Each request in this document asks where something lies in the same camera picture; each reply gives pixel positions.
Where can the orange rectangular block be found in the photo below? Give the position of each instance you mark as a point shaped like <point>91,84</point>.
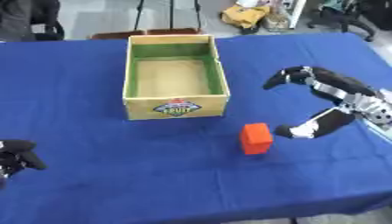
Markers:
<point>255,138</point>

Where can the person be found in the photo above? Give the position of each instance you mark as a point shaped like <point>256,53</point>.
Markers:
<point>30,19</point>

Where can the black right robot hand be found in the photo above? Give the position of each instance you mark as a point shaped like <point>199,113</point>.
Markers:
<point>337,83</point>

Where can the black tripod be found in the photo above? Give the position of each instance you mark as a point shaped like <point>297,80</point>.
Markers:
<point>168,14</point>

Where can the black office chair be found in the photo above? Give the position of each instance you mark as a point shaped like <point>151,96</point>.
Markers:
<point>347,16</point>

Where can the brown wooden board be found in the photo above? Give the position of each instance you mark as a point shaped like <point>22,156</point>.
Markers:
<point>145,33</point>

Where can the yellow bag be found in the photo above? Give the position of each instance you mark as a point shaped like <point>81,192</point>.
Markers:
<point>244,15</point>

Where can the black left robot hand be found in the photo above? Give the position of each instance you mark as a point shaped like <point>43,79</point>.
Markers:
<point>15,156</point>

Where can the tan cardboard box green inside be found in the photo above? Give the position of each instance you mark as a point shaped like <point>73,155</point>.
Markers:
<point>175,76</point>

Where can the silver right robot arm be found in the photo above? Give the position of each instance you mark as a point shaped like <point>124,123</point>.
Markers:
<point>386,124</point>

